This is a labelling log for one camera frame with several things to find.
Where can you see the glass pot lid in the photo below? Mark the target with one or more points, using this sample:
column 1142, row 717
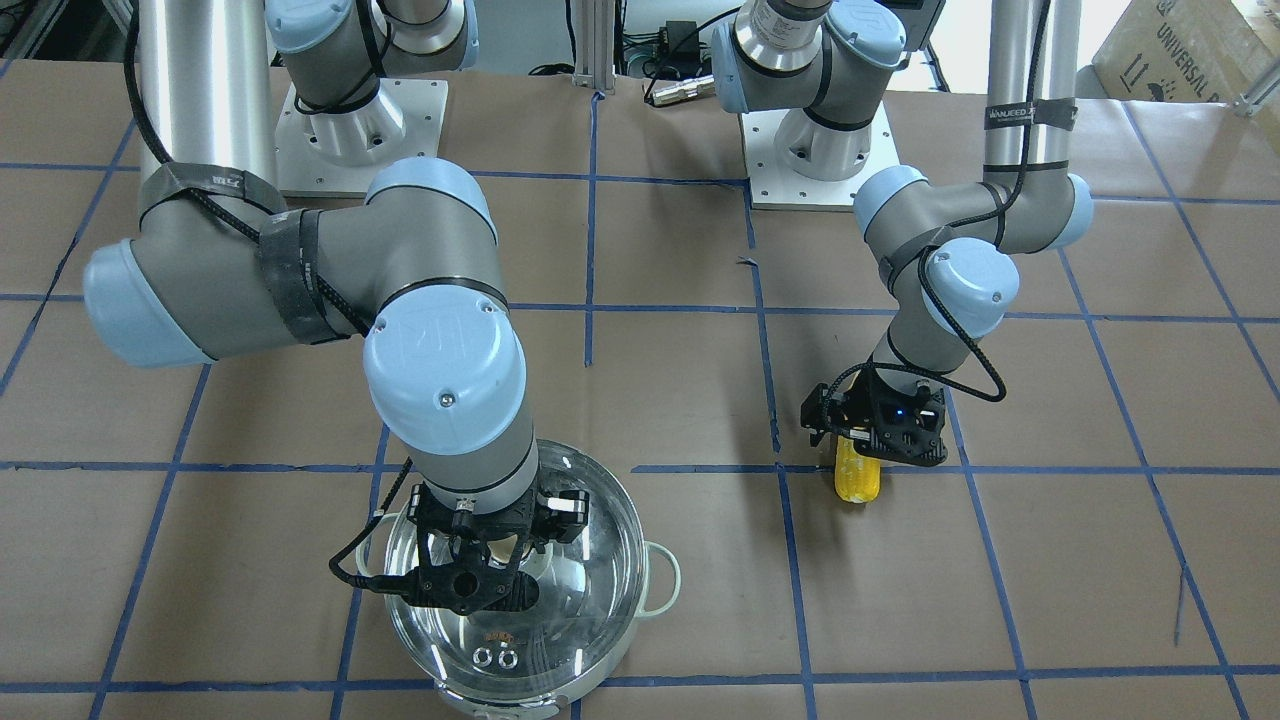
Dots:
column 570, row 600

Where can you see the silver cylindrical connector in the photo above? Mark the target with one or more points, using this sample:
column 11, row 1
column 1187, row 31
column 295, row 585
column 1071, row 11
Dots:
column 683, row 91

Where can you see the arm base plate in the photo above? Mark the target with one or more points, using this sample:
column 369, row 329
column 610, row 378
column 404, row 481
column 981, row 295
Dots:
column 337, row 155
column 794, row 164

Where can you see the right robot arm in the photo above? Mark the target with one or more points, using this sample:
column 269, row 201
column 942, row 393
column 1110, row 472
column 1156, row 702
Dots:
column 222, row 268

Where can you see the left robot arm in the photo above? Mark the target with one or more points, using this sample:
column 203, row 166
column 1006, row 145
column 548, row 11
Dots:
column 943, row 251

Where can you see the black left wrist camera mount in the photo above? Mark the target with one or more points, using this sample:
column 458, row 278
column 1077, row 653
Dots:
column 900, row 428

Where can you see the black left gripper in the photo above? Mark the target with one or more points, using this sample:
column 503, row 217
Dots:
column 821, row 411

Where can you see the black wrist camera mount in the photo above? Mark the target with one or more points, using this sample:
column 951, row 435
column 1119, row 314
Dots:
column 468, row 584
column 900, row 428

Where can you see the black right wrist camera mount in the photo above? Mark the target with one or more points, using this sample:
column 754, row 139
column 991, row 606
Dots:
column 468, row 584

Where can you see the yellow corn cob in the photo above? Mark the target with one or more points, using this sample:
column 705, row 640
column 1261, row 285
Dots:
column 856, row 477

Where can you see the cardboard box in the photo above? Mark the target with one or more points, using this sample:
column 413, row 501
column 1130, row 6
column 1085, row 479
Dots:
column 1187, row 51

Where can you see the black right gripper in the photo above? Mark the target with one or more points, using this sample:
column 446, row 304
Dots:
column 557, row 517

